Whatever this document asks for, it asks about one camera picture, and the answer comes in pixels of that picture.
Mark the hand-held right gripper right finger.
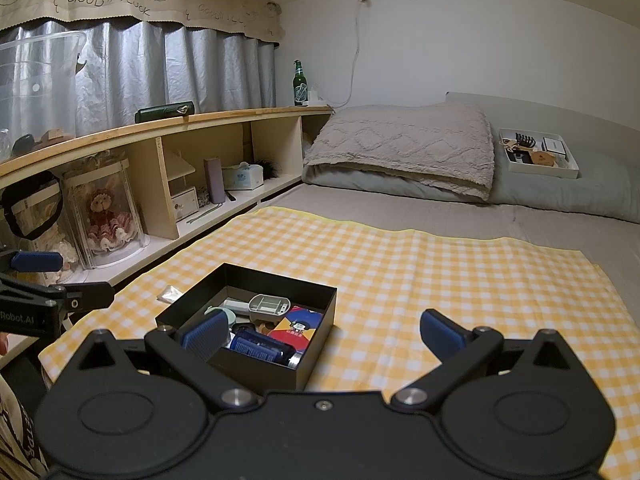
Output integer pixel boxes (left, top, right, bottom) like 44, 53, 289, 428
390, 309, 581, 413

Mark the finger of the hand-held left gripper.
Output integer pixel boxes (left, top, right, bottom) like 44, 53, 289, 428
0, 250, 64, 273
0, 274, 116, 313

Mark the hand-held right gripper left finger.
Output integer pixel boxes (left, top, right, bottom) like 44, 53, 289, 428
72, 309, 261, 413

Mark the green round case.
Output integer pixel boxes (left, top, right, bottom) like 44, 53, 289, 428
204, 306, 237, 326

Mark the dark blue bottle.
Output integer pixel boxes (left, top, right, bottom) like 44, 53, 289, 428
229, 327, 303, 367

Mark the white handled plastic device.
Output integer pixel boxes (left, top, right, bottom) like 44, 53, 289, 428
222, 295, 292, 318

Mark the red blue card box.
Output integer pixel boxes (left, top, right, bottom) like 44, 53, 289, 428
267, 305, 325, 343

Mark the black box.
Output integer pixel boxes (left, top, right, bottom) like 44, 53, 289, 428
155, 262, 338, 391

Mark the small white doll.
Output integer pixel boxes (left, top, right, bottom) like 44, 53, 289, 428
47, 232, 83, 286

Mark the clear plastic strip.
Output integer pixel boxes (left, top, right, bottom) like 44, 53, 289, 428
157, 284, 193, 303

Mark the yellow checked blanket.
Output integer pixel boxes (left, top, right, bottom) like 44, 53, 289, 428
39, 206, 618, 480

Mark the doll in clear case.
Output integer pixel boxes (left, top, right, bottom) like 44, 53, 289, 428
62, 157, 151, 271

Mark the printed tote bag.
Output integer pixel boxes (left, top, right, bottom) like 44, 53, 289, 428
0, 375, 53, 480

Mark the thin hair pin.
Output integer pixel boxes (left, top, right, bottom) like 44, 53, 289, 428
187, 205, 223, 223

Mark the small wooden drawer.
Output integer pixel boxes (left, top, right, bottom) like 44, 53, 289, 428
167, 186, 200, 223

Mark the wooden shelf unit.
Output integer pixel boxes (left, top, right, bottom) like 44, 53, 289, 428
0, 105, 335, 361

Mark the purple upright box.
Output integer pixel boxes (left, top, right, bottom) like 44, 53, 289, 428
203, 157, 227, 204

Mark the white tissue box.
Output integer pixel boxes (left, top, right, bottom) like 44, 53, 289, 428
221, 161, 265, 191

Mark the clear plastic bin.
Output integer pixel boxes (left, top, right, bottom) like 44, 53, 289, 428
0, 30, 88, 161

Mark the white tray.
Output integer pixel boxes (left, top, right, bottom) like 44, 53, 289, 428
498, 127, 580, 179

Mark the grey folded duvet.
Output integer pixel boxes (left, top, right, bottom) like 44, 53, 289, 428
302, 150, 640, 223

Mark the beige textured pillow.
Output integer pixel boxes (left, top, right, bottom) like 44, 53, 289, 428
302, 104, 496, 201

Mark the dark green pouch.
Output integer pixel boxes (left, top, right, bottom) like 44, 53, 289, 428
135, 101, 197, 124

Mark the grey curtain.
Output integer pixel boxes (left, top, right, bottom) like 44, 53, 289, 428
0, 17, 278, 146

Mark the green glass bottle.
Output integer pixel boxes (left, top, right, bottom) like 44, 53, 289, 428
293, 60, 307, 107

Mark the black strap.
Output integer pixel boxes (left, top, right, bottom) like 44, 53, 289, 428
0, 170, 65, 241

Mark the white wall cable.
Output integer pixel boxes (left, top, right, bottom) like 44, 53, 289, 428
332, 0, 362, 111

